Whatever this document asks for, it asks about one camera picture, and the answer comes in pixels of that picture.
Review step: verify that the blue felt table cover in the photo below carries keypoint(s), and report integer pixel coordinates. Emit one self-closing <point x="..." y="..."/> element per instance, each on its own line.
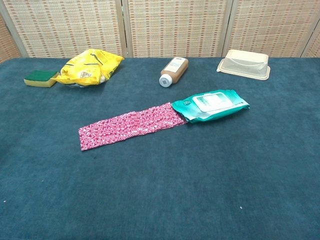
<point x="160" y="187"/>

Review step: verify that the green yellow sponge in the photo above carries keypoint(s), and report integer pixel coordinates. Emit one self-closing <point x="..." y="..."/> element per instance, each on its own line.
<point x="40" y="76"/>

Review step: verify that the woven folding screen panel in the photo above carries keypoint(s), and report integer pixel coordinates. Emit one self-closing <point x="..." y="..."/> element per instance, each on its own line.
<point x="270" y="25"/>
<point x="313" y="47"/>
<point x="175" y="27"/>
<point x="7" y="42"/>
<point x="65" y="27"/>

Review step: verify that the brown bottle white cap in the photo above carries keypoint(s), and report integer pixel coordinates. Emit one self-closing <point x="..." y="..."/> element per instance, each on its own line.
<point x="175" y="68"/>

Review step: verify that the yellow snack bag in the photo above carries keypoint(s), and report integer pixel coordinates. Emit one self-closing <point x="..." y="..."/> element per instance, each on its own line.
<point x="85" y="67"/>

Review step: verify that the pink patterned wrapper strip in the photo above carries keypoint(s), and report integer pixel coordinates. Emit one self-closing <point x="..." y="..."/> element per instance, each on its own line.
<point x="130" y="125"/>

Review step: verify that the beige plastic lidded container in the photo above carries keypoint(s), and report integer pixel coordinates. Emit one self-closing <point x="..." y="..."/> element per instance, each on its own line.
<point x="243" y="65"/>

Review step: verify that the teal wet wipes pack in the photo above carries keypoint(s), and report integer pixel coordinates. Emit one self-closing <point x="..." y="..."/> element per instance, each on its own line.
<point x="212" y="105"/>

